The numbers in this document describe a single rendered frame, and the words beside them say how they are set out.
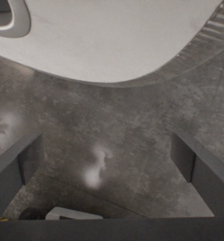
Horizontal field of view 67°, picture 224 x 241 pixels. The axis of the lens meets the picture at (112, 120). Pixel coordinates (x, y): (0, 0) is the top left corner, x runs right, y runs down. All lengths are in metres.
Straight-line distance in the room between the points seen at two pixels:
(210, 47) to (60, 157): 0.88
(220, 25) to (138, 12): 0.10
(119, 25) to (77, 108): 0.74
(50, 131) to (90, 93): 0.31
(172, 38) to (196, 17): 0.05
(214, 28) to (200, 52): 0.05
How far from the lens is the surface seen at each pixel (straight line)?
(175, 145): 0.16
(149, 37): 0.29
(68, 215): 0.93
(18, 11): 0.42
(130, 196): 0.97
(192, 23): 0.25
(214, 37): 0.27
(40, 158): 0.17
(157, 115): 0.95
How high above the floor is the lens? 0.93
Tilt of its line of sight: 82 degrees down
